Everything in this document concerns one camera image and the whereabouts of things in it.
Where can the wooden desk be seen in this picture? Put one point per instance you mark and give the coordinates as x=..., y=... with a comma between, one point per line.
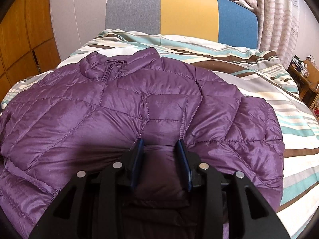
x=305, y=75

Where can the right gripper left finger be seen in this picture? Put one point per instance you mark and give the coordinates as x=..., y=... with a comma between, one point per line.
x=117, y=185

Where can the purple quilted down jacket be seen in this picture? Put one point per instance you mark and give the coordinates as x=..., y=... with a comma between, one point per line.
x=84, y=115

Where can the wooden wardrobe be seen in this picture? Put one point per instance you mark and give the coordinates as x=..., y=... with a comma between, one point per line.
x=28, y=45

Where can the grey yellow blue headboard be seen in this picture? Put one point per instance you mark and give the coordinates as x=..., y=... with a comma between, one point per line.
x=220, y=21

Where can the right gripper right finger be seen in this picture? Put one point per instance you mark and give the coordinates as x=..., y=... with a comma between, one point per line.
x=202, y=184

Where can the striped bed duvet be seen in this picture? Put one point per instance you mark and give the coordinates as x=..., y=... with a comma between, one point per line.
x=255, y=74

